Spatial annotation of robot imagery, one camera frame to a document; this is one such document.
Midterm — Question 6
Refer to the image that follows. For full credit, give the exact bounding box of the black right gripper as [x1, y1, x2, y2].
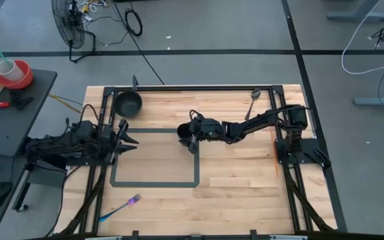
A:
[187, 116, 227, 155]

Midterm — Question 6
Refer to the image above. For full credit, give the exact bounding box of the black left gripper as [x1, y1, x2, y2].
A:
[108, 119, 140, 165]

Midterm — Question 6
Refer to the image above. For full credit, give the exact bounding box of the black tall cup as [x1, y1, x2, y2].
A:
[176, 122, 195, 141]

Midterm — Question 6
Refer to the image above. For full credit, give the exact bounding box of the black bowl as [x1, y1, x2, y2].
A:
[113, 90, 143, 119]

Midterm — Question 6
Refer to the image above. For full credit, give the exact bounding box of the grey flat mat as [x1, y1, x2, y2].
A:
[109, 127, 201, 189]

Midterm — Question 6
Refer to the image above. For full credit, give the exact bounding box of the purple blue iridescent fork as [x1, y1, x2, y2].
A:
[98, 193, 142, 223]

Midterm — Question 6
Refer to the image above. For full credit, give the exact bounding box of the silver metal spoon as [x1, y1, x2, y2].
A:
[244, 88, 262, 121]

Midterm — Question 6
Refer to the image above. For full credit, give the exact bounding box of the small black desk stand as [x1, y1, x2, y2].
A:
[9, 89, 35, 111]

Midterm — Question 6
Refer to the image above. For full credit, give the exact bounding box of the black side desk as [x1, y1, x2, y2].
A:
[0, 61, 59, 240]

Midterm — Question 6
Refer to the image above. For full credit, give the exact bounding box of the red plastic bowl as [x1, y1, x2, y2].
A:
[0, 59, 34, 90]

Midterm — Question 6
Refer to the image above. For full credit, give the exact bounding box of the black clamp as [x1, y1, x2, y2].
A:
[313, 147, 333, 170]

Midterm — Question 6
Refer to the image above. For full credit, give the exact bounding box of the black floor fan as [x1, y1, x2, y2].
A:
[51, 0, 97, 64]

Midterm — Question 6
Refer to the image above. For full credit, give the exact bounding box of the white paper cup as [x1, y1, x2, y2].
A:
[0, 59, 25, 83]

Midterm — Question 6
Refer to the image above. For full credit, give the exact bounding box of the grey desk foot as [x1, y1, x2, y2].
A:
[326, 0, 384, 21]
[353, 87, 384, 108]

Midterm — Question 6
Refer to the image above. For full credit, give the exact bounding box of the black aluminium table frame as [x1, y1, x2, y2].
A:
[58, 85, 337, 240]

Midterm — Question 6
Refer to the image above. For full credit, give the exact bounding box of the yellow floor cable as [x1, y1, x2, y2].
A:
[47, 93, 81, 115]

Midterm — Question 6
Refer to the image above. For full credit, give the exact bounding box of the long black floor cable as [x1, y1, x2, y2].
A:
[111, 0, 165, 85]

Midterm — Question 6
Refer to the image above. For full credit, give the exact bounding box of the coiled black cable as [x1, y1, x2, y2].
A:
[124, 8, 144, 37]

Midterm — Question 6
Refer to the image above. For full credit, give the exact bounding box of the red handled screwdriver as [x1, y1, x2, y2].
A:
[0, 101, 11, 129]

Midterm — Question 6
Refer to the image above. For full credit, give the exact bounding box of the white cable bundle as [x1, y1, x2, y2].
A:
[77, 0, 110, 23]

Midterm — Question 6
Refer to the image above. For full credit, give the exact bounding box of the white floor cable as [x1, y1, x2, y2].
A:
[341, 0, 384, 75]

